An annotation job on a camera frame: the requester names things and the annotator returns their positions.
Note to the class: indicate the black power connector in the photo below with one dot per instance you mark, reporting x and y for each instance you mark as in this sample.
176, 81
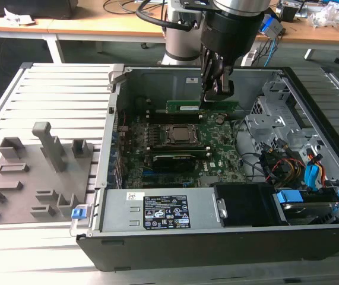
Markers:
267, 166

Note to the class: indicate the black graphics card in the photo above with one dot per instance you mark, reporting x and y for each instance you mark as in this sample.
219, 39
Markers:
173, 163

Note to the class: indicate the grey power supply unit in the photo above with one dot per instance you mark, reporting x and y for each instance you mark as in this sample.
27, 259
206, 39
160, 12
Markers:
118, 207

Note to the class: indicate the black RAM slot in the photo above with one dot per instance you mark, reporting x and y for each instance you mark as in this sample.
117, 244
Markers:
178, 117
178, 121
157, 149
181, 145

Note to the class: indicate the silver hard disk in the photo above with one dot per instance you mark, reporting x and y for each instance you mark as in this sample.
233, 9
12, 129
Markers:
305, 209

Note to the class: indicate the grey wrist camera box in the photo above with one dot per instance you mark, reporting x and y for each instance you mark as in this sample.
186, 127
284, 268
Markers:
271, 28

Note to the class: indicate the green motherboard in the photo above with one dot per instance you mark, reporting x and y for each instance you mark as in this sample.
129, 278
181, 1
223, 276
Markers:
219, 148

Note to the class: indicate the clear plastic bag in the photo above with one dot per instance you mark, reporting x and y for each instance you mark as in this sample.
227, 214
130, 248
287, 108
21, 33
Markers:
329, 15

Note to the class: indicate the CPU socket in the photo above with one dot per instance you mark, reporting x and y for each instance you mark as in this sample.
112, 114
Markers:
159, 133

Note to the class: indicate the white crumpled paper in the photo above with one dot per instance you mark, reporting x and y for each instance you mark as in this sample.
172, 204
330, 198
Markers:
17, 17

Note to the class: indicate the green RAM stick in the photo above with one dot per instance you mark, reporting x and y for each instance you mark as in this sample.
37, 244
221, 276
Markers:
184, 107

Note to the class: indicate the silver coin battery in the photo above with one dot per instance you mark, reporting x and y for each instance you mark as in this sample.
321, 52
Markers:
219, 120

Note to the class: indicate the silver CPU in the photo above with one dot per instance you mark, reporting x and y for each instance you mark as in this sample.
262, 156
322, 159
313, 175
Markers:
183, 133

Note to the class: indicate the blue case latch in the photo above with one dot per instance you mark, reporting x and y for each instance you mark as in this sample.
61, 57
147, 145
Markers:
78, 213

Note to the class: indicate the installed RAM stick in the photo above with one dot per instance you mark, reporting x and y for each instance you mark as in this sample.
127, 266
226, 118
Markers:
181, 152

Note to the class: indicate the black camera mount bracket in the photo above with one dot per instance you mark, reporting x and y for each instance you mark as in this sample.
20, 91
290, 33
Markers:
193, 4

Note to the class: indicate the open black PC case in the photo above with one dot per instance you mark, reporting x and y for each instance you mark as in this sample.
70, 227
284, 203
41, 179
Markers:
187, 252

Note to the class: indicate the grey parts rack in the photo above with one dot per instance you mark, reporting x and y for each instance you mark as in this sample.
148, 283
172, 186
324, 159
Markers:
32, 178

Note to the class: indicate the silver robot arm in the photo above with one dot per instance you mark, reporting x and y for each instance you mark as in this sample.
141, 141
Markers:
181, 41

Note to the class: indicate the white power strip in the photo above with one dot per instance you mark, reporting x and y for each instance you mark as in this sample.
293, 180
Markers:
250, 58

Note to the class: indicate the black plastic shroud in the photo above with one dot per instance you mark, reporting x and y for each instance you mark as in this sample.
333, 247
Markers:
243, 205

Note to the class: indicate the black flat case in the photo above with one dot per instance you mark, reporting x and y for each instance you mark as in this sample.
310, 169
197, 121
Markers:
38, 7

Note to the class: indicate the grey metal drive cage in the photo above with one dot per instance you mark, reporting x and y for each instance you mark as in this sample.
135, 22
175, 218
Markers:
276, 124

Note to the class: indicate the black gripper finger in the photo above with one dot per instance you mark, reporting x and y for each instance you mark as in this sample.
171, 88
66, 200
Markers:
224, 90
207, 71

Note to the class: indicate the small black device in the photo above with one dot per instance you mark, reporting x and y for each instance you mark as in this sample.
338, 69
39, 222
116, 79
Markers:
291, 13

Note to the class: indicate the blue disk carrier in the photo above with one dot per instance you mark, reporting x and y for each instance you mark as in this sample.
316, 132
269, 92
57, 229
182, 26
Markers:
289, 196

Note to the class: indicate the wooden desk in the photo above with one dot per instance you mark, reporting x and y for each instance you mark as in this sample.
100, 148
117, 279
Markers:
98, 25

